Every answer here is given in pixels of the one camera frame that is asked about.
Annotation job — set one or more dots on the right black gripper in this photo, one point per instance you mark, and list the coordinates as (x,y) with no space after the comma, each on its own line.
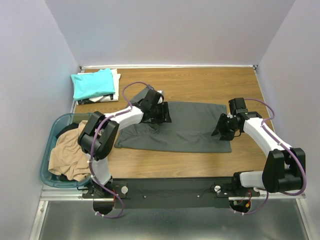
(219,127)

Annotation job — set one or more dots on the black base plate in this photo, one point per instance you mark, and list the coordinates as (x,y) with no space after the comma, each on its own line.
(166,193)

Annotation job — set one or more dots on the teal folded t-shirt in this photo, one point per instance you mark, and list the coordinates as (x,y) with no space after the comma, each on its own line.
(92,85)

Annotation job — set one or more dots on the dark grey t-shirt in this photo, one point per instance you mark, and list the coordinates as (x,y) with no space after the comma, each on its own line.
(190,131)

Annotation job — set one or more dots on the aluminium frame rail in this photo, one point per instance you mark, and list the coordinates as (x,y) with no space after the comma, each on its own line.
(73,194)

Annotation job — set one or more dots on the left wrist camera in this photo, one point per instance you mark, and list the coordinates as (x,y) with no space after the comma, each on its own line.
(161,97)

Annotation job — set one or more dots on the black garment in bin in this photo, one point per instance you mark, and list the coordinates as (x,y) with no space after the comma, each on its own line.
(69,127)

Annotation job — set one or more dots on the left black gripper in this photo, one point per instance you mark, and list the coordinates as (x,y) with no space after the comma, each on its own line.
(165,117)

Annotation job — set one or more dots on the teal plastic bin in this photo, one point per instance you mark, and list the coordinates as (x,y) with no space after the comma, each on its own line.
(59,124)

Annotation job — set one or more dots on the white folded t-shirt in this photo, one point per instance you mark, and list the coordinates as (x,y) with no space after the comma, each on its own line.
(105,98)

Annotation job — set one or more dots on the beige crumpled t-shirt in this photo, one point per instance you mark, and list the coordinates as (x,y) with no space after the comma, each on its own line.
(67,157)

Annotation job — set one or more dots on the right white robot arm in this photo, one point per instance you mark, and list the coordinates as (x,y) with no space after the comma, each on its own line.
(285,167)

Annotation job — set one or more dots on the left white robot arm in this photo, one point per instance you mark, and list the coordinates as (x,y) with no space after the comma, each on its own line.
(99,133)

